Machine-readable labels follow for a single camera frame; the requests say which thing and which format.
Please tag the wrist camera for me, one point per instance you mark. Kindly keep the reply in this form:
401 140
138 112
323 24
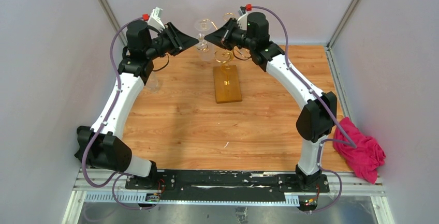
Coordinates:
154 19
243 14

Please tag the wooden rack base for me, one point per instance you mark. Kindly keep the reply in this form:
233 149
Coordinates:
227 84

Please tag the ribbed glass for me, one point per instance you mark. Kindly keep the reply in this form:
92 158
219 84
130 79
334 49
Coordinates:
153 84
205 49

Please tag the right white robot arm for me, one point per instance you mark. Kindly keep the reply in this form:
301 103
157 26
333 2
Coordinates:
318 109

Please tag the back left wine glass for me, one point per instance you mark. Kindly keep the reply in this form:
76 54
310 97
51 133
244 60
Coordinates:
204 25

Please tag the aluminium frame rail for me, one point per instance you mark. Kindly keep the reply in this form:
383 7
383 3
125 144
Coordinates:
350 200

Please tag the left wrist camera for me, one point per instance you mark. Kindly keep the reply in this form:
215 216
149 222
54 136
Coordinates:
154 19

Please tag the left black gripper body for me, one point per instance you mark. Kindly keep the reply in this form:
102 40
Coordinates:
163 44

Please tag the gold wire glass rack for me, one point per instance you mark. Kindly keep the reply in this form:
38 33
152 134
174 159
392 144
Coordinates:
224 57

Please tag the pink cloth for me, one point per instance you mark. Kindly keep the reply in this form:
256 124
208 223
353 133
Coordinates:
366 157

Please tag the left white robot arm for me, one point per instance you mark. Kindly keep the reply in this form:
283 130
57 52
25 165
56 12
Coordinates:
101 145

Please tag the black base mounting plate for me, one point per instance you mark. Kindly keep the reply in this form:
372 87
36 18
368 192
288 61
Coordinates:
226 186

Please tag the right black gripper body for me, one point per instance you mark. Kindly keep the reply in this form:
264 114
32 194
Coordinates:
237 37

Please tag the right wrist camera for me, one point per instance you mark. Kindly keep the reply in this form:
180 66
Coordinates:
243 14

